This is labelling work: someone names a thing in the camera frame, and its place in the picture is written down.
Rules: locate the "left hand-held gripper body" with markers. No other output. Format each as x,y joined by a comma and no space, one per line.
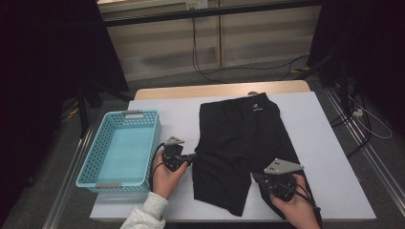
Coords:
173,141

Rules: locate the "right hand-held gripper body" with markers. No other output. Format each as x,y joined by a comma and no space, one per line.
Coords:
281,166

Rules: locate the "black shorts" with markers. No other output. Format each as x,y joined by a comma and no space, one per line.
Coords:
235,143

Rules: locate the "light blue plastic basket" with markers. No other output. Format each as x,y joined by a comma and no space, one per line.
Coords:
124,152

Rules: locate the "person's left hand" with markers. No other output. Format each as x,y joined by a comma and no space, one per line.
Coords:
165,183

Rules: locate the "person's right hand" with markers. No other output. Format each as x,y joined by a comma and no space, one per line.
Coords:
297,213

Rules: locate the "wooden table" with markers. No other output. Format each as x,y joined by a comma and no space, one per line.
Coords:
191,90

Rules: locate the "white table mat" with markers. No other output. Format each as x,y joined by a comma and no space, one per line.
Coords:
302,111

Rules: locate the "white power plug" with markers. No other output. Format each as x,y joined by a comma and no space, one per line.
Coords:
357,112

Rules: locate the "black tripod stand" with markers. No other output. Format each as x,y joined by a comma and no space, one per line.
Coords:
83,117

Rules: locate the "yellow floor tape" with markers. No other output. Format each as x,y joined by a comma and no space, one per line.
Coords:
301,68
73,113

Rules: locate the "black metal stand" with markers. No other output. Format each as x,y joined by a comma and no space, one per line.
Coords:
342,82

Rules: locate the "black metal crossbar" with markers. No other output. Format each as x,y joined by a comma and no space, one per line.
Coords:
159,17

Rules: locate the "narrow black curtain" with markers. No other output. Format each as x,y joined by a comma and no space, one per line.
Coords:
366,38

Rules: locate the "wide black curtain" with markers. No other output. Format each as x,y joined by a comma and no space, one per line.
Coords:
38,63

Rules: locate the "metal floor rail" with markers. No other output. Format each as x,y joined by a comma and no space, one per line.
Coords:
68,181
375,165

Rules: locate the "white wall socket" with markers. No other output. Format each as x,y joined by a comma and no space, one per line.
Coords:
197,4

